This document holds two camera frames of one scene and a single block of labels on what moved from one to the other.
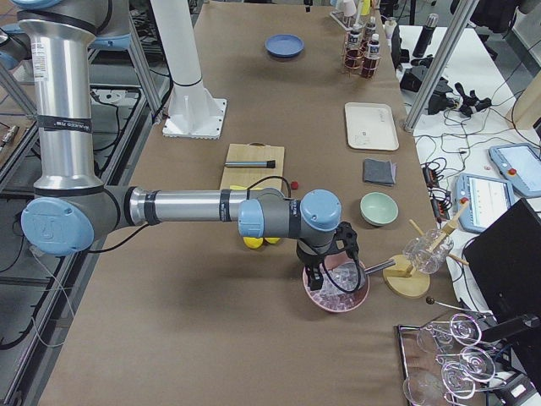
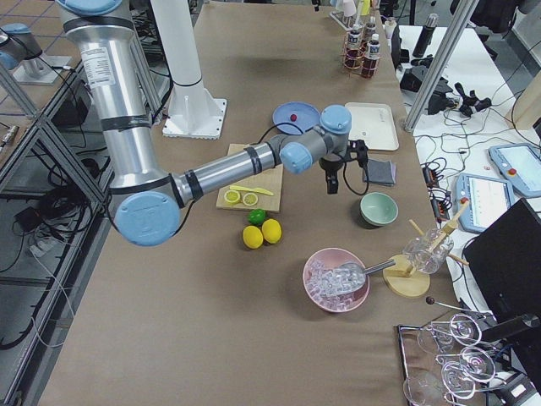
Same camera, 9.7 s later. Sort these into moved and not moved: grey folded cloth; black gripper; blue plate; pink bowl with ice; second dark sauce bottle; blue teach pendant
Moved: blue plate; black gripper
Not moved: second dark sauce bottle; blue teach pendant; pink bowl with ice; grey folded cloth
